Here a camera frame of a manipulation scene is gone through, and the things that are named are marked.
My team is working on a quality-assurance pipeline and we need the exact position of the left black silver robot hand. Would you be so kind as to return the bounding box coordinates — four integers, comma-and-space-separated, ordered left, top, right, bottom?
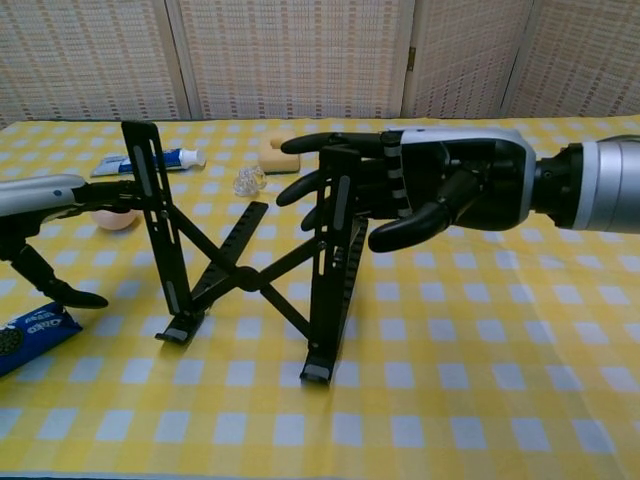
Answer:
0, 173, 144, 309

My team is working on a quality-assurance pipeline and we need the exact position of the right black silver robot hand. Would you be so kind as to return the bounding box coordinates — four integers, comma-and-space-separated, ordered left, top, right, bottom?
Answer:
275, 127, 539, 254

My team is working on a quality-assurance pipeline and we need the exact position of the black folding laptop stand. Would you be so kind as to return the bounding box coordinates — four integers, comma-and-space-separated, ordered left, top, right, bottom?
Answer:
121, 120, 371, 386

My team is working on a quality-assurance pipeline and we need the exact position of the yellow white checkered tablecloth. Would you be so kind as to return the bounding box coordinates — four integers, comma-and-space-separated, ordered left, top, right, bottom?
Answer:
0, 115, 640, 480

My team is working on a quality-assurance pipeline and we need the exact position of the peach coloured ball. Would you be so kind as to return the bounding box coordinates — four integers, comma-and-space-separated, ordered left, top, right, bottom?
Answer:
93, 208, 144, 232

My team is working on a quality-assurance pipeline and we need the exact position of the woven folding screen panel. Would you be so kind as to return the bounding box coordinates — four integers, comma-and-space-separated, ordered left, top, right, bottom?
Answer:
499, 0, 640, 120
0, 0, 194, 126
399, 0, 536, 120
164, 0, 416, 121

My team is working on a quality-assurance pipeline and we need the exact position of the blue Oreo cookie packet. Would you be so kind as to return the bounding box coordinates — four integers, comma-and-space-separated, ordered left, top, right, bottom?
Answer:
0, 302, 84, 380

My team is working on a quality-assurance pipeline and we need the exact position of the blue white toothpaste tube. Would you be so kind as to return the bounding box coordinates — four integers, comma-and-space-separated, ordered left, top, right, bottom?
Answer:
89, 148, 207, 179

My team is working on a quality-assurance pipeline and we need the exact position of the yellow sponge with square hole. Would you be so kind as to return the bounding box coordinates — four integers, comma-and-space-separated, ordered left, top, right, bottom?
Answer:
258, 134, 304, 175

